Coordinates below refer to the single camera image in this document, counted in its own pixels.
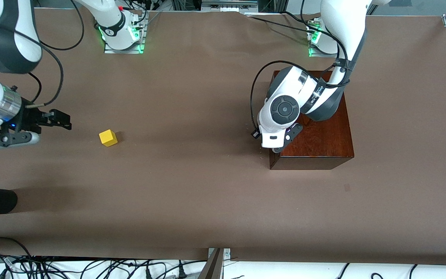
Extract metal rack shelf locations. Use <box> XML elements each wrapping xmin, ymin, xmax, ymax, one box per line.
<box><xmin>201</xmin><ymin>0</ymin><xmax>258</xmax><ymax>11</ymax></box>

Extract yellow cube block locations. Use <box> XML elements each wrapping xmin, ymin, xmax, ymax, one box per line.
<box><xmin>99</xmin><ymin>129</ymin><xmax>118</xmax><ymax>147</ymax></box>

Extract brown table cover sheet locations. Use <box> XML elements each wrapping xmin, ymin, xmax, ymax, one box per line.
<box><xmin>0</xmin><ymin>7</ymin><xmax>446</xmax><ymax>267</ymax></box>

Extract short black table cable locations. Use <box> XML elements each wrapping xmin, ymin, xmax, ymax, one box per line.
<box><xmin>281</xmin><ymin>11</ymin><xmax>314</xmax><ymax>26</ymax></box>

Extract grey metal camera post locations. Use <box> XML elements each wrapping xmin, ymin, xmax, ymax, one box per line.
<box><xmin>197</xmin><ymin>247</ymin><xmax>231</xmax><ymax>279</ymax></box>

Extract dark brown wooden cabinet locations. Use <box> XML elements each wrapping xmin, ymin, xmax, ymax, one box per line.
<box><xmin>269</xmin><ymin>70</ymin><xmax>354</xmax><ymax>170</ymax></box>

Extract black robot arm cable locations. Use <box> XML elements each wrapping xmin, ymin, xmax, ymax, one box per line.
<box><xmin>0</xmin><ymin>0</ymin><xmax>85</xmax><ymax>108</ymax></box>
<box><xmin>250</xmin><ymin>0</ymin><xmax>353</xmax><ymax>140</ymax></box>

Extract long black table cable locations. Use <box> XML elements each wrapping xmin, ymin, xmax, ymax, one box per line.
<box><xmin>246</xmin><ymin>15</ymin><xmax>316</xmax><ymax>34</ymax></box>

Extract tangled black floor cables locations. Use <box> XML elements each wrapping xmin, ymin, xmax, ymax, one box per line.
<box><xmin>0</xmin><ymin>252</ymin><xmax>208</xmax><ymax>279</ymax></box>

